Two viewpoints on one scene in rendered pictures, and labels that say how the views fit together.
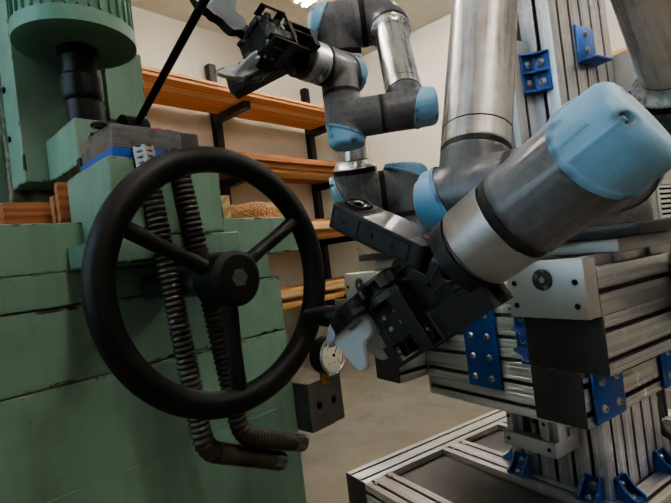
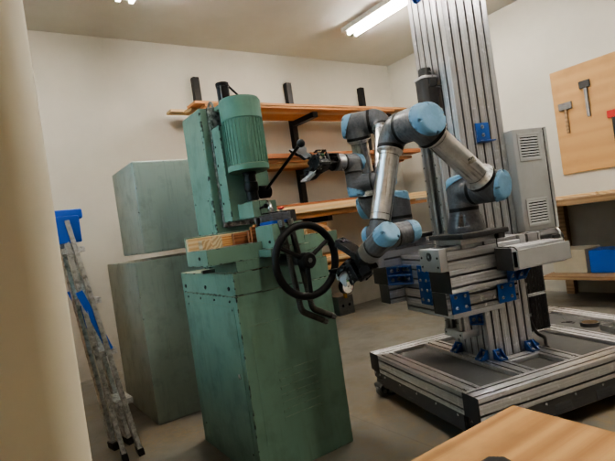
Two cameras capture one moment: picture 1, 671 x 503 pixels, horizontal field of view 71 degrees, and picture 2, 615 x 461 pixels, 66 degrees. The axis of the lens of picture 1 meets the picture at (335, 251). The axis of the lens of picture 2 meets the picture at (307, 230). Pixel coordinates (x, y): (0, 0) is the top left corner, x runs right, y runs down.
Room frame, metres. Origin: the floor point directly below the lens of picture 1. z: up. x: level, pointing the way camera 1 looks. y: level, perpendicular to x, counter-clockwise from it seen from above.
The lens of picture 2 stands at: (-1.19, -0.28, 0.94)
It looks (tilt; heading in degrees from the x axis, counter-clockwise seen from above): 1 degrees down; 13
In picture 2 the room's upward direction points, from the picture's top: 8 degrees counter-clockwise
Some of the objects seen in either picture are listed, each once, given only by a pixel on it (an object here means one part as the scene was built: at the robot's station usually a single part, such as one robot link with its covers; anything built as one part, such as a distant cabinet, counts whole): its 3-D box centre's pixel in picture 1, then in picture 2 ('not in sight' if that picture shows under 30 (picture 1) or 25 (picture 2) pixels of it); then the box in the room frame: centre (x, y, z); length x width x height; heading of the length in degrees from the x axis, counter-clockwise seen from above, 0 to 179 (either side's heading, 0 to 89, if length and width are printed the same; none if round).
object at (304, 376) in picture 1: (304, 397); (338, 304); (0.84, 0.09, 0.58); 0.12 x 0.08 x 0.08; 47
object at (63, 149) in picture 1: (86, 158); (253, 211); (0.76, 0.38, 1.03); 0.14 x 0.07 x 0.09; 47
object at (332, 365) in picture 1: (327, 360); (345, 288); (0.79, 0.04, 0.65); 0.06 x 0.04 x 0.08; 137
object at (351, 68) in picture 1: (338, 72); (351, 162); (0.93, -0.05, 1.18); 0.11 x 0.08 x 0.09; 136
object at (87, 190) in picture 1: (146, 205); (280, 234); (0.60, 0.23, 0.91); 0.15 x 0.14 x 0.09; 137
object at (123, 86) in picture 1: (118, 93); (255, 172); (1.00, 0.42, 1.22); 0.09 x 0.08 x 0.15; 47
